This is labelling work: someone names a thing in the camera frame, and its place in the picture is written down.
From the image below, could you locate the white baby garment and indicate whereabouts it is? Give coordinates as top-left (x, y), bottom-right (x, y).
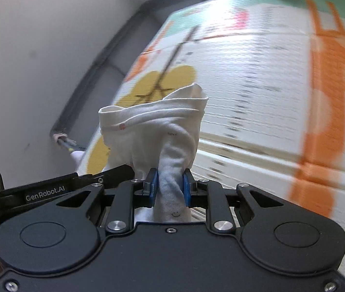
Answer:
top-left (98, 83), bottom-right (208, 223)

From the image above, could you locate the colourful foam play mat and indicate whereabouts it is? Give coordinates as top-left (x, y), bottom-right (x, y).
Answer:
top-left (77, 0), bottom-right (345, 280)

